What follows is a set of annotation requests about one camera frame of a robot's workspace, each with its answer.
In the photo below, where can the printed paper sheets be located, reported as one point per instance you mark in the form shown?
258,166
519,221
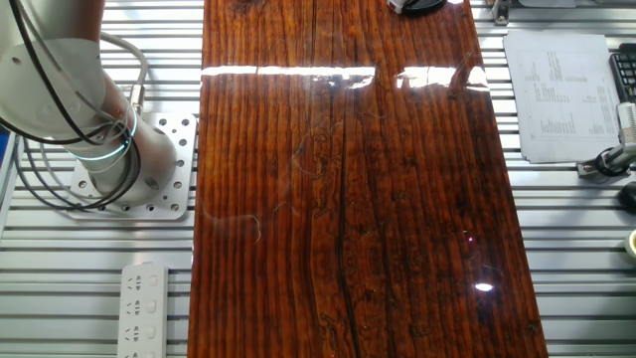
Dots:
561,94

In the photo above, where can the white power strip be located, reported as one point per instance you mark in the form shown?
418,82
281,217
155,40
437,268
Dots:
143,313

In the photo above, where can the ribbed silver exterior camera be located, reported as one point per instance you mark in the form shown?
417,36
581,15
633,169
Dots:
627,124

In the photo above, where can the brown wooden board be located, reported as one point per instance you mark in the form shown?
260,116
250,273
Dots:
348,224

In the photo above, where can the black keyboard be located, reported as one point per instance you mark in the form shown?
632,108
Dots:
625,72

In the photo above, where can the pale tape roll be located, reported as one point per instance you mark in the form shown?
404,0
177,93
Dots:
632,243

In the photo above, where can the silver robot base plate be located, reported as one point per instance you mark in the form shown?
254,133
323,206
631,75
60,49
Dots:
181,149

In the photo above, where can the grey metal clamp tool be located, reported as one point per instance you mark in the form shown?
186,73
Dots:
587,168

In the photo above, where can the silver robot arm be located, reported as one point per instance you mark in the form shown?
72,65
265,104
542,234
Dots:
154,159

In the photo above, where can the black round object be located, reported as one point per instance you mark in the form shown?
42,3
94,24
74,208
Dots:
629,196

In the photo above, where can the small metal bracket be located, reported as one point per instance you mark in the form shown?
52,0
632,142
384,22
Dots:
501,12

